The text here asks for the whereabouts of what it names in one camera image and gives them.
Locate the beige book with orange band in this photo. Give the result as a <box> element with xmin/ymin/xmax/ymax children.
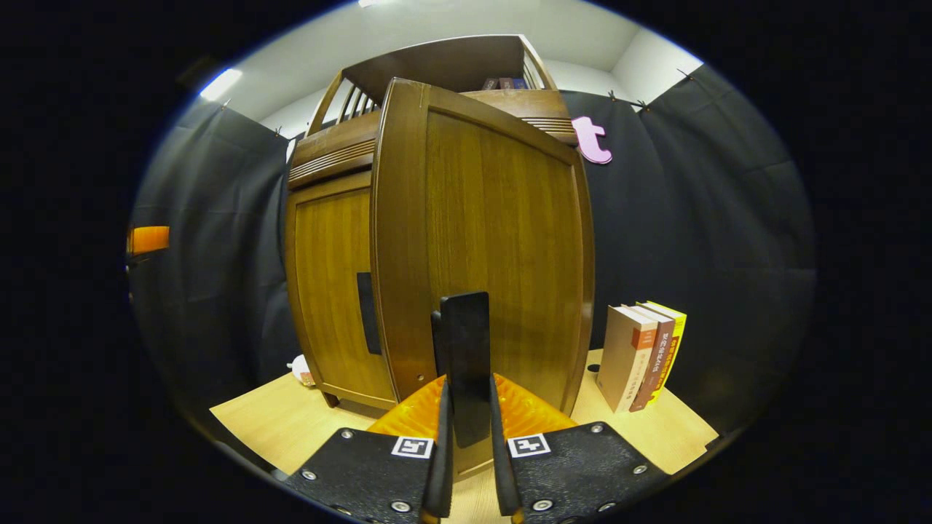
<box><xmin>596</xmin><ymin>305</ymin><xmax>658</xmax><ymax>414</ymax></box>

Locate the yellow book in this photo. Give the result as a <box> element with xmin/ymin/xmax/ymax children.
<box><xmin>638</xmin><ymin>301</ymin><xmax>687</xmax><ymax>405</ymax></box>

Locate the wooden shoe cabinet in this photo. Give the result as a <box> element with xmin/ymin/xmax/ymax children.
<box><xmin>284</xmin><ymin>34</ymin><xmax>596</xmax><ymax>481</ymax></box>

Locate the black backdrop cloth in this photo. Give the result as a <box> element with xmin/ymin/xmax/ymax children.
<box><xmin>130</xmin><ymin>64</ymin><xmax>816</xmax><ymax>437</ymax></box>

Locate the wooden shoe cabinet door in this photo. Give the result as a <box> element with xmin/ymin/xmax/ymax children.
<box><xmin>370</xmin><ymin>76</ymin><xmax>596</xmax><ymax>481</ymax></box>
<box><xmin>285</xmin><ymin>171</ymin><xmax>400</xmax><ymax>410</ymax></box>

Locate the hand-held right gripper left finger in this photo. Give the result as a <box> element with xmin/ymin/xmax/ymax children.
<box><xmin>283</xmin><ymin>375</ymin><xmax>457</xmax><ymax>524</ymax></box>

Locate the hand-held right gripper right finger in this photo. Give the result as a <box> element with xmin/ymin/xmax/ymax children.
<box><xmin>488</xmin><ymin>373</ymin><xmax>672</xmax><ymax>524</ymax></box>

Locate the small ceiling light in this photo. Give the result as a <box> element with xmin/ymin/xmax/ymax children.
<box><xmin>200</xmin><ymin>68</ymin><xmax>244</xmax><ymax>103</ymax></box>

